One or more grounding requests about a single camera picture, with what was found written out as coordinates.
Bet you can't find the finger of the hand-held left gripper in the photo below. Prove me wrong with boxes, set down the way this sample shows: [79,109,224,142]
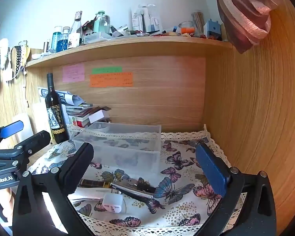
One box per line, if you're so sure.
[13,130,51,158]
[0,120,24,150]

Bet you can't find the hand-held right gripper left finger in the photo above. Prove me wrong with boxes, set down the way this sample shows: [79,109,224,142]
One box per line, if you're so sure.
[13,142,96,236]

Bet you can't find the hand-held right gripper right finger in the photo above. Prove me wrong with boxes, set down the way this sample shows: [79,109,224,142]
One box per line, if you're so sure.
[194,143,277,236]

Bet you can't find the brown lighter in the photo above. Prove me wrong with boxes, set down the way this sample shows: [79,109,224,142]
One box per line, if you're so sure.
[79,178,112,189]

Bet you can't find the silver metal pen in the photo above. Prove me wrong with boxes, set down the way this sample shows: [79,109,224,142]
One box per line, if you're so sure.
[69,195,106,202]

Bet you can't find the bunch of keys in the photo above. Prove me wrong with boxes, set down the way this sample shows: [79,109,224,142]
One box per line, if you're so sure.
[112,170,138,188]

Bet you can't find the white plug adapter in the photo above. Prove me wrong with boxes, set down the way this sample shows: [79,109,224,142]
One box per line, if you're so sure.
[102,193,124,213]

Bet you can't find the clear plastic storage box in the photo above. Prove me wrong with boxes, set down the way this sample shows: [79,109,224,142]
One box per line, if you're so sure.
[72,122,162,175]

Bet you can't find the dark wine bottle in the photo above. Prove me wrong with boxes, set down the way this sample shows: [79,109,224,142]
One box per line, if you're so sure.
[45,73,70,144]

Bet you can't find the butterfly print tablecloth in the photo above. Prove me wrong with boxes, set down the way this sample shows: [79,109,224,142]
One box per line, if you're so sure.
[27,124,247,236]

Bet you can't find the stack of books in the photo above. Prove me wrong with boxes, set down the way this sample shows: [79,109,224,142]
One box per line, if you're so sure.
[38,87,112,129]

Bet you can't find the small white box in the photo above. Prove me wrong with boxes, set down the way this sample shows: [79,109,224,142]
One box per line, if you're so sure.
[88,110,105,124]

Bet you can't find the rolled newspaper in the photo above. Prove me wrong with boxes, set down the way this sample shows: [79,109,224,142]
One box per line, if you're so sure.
[38,87,84,107]

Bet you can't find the white fluffy hanging item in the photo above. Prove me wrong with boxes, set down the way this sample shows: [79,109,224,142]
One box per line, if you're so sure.
[0,38,10,95]

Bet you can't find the pink sticky note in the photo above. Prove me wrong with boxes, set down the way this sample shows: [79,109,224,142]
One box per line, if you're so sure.
[62,63,85,83]

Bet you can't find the orange sticky note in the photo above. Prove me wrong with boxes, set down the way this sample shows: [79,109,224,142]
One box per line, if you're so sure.
[89,72,134,88]

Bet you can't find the green sticky note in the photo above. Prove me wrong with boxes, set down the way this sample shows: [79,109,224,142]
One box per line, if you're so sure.
[92,66,123,74]

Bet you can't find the teal liquid bottle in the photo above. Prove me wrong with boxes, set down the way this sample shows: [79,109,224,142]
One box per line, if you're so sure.
[51,26,62,51]

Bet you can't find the blue patterned glass bottle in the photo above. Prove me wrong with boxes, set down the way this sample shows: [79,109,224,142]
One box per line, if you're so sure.
[56,27,70,53]

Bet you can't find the clear labelled glass bottle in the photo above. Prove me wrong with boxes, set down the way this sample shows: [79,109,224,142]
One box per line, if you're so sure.
[68,11,83,48]

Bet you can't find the clear lidded container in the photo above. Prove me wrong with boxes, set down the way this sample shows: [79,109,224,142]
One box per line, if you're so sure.
[84,32,113,44]

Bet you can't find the wooden shelf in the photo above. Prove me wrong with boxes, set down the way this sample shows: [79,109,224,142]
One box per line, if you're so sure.
[26,36,234,68]

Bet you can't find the green pump bottle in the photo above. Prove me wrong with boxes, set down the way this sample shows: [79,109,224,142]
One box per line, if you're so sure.
[93,10,106,33]

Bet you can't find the clear glass flask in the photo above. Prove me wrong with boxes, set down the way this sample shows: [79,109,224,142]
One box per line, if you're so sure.
[100,15,112,33]

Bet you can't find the blue pencil sharpener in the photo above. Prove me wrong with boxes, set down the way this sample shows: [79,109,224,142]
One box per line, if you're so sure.
[204,19,223,41]

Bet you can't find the glass cup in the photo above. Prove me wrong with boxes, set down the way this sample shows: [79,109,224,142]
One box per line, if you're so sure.
[178,21,195,33]

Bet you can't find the glass jar of sticks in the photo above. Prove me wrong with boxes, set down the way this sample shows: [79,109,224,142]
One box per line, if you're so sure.
[191,10,205,38]

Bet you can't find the pink brown curtain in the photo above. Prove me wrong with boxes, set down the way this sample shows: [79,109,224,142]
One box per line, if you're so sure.
[216,0,286,54]

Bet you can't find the toothbrush package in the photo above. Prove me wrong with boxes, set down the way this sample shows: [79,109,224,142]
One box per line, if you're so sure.
[131,4,163,33]

